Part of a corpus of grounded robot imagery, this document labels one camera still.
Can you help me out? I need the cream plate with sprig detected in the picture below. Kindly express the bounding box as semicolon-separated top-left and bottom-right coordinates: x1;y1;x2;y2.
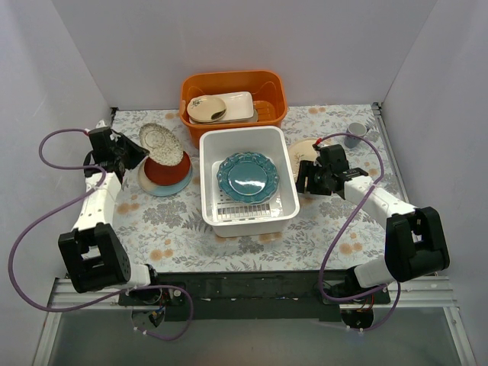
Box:
287;138;318;181

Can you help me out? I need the speckled beige plate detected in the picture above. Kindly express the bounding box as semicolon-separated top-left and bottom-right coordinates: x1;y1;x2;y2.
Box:
139;123;184;166

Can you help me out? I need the teal embossed plate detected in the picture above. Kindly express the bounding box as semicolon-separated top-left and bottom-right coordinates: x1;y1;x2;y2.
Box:
216;152;279;204

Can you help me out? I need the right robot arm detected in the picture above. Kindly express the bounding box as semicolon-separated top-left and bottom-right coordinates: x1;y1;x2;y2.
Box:
296;145;451;303

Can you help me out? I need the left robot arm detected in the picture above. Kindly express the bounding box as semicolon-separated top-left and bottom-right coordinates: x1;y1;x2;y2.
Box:
58;127;162;305

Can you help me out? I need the white plastic bin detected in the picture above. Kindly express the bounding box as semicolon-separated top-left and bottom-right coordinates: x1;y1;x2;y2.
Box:
199;126;300;238

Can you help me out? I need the orange plastic bin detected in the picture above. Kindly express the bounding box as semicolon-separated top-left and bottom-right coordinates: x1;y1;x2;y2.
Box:
179;69;288;147

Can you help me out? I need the grey ceramic cup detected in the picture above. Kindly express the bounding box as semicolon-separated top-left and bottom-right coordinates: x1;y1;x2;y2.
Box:
344;122;368;149

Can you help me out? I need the red brown plate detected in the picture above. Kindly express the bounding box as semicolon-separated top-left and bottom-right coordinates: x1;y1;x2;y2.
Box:
143;152;191;186

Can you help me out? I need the light blue plate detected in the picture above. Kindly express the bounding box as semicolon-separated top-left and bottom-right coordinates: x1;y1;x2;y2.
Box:
137;165;193;197

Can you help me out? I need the floral table mat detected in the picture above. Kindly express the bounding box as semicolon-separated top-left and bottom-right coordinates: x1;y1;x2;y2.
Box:
114;104;406;272

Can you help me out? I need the cream round floral dish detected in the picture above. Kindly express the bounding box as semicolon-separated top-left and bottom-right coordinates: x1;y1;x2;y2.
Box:
187;95;226;123

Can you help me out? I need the cream rectangular tray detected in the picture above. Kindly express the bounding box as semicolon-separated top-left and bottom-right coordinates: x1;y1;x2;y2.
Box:
189;91;255;124

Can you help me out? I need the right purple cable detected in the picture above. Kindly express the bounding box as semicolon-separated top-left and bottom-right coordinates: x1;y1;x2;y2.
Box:
313;132;402;332

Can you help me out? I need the purple cable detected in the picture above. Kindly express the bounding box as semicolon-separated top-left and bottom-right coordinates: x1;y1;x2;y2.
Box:
8;127;194;341
313;132;402;332

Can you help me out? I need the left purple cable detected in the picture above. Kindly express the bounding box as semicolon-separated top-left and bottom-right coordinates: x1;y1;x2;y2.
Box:
8;127;194;341

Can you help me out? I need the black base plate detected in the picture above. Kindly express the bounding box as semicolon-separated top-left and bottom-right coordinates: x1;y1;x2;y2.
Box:
117;271;392;322

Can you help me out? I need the aluminium rail frame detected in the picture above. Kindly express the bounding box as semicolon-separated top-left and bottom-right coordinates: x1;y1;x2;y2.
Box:
30;101;477;366

